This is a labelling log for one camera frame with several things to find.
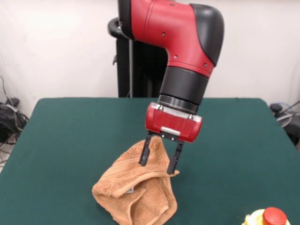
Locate dark green tablecloth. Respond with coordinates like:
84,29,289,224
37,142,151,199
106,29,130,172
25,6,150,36
0,97,300,225

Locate tangled black cables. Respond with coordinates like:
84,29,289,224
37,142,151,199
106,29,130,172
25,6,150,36
269,99,300,150
0,75,29,165

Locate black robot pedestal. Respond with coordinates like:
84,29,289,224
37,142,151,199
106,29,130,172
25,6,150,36
107,16,169,98

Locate tan terry towel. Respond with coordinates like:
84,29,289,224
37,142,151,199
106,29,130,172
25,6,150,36
91,135,180,225

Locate yellow emergency stop button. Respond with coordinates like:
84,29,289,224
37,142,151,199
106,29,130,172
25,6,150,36
245,206,293,225

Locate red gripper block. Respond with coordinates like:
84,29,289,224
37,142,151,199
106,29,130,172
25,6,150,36
138,102,203,175

